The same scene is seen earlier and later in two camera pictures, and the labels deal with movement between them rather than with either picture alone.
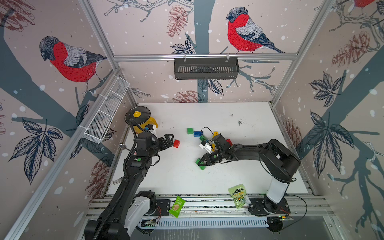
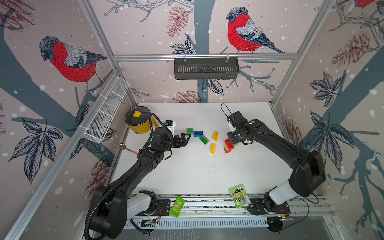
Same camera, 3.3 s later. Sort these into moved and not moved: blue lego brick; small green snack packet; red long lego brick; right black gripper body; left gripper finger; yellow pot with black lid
Moved: right black gripper body; left gripper finger
Not moved: small green snack packet; red long lego brick; yellow pot with black lid; blue lego brick
